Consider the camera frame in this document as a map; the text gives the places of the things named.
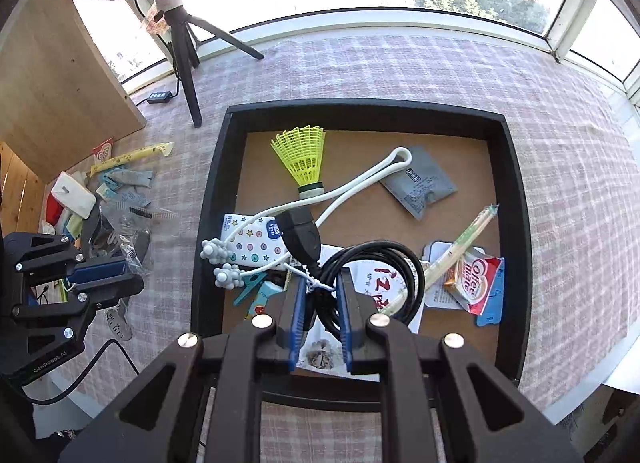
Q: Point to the red white creamer sachet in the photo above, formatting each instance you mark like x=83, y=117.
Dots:
x=475, y=283
x=102, y=153

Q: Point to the pink plaid tablecloth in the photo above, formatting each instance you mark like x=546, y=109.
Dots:
x=550, y=143

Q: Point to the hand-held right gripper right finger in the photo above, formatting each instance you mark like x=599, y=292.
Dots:
x=345, y=318

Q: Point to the black tray container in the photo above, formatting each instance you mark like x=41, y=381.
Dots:
x=360, y=115

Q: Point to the long yellow packet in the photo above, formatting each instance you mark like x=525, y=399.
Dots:
x=140, y=152

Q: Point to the yellow plastic shuttlecock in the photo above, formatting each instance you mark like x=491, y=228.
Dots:
x=300, y=153

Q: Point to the light wooden board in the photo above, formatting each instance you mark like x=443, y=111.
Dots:
x=60, y=83

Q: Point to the pine wood shelf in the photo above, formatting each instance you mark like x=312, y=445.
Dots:
x=20, y=193

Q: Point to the black tripod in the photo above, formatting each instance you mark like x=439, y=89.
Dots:
x=190, y=83

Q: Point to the white window frame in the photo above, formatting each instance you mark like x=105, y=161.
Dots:
x=350, y=18

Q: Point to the light blue printed packet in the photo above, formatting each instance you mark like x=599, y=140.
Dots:
x=265, y=295

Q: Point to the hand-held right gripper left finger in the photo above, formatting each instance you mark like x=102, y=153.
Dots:
x=299, y=323

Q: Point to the white packet red print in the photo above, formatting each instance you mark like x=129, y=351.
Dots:
x=375, y=288

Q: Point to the clear plastic bag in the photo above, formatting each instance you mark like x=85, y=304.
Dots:
x=120, y=238

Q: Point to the grey tube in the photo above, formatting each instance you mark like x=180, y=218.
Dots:
x=130, y=177

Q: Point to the long chopsticks packet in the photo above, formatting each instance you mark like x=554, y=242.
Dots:
x=465, y=238

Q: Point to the white orange tissue pack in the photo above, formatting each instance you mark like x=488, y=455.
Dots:
x=75, y=195

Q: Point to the white printed strip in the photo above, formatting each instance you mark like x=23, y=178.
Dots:
x=117, y=323

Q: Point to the star print tissue pack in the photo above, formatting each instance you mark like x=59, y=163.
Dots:
x=245, y=243

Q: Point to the blue white packet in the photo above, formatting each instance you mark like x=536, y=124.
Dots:
x=440, y=295

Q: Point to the light blue clothespin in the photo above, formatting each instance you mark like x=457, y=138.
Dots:
x=247, y=288

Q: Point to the grey flat packet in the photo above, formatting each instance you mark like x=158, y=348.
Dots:
x=127, y=198

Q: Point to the grey tea packet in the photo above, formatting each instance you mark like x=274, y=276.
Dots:
x=425, y=188

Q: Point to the black inline controller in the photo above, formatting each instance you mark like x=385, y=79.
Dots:
x=161, y=96

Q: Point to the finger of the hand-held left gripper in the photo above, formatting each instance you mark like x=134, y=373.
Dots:
x=100, y=268
x=110, y=289

